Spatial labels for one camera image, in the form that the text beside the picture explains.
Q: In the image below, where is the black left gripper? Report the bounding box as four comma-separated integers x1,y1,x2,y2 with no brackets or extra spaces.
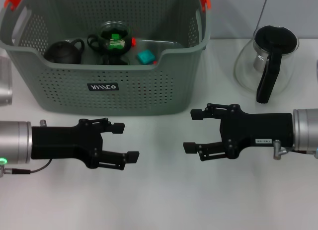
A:
31,117,140,171

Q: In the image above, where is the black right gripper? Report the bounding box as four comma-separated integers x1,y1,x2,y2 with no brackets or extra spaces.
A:
182,103,295,162

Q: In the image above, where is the teal square toy brick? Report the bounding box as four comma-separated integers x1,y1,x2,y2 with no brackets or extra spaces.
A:
137,49,155,65

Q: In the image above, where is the grey-green perforated storage bin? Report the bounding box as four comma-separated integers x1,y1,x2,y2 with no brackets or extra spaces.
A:
0,0,213,116

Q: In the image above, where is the dark clay teapot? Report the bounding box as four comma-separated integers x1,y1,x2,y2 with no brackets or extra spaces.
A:
44,38,85,65

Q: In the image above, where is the right arm cable with connector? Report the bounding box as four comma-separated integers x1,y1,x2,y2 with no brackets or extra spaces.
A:
272,140,296,160

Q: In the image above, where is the glass pitcher with black handle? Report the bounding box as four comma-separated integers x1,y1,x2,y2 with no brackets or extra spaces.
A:
233,25,301,104

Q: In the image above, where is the thin grey wall cable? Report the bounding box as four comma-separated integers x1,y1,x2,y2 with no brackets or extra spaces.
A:
255,0,271,29

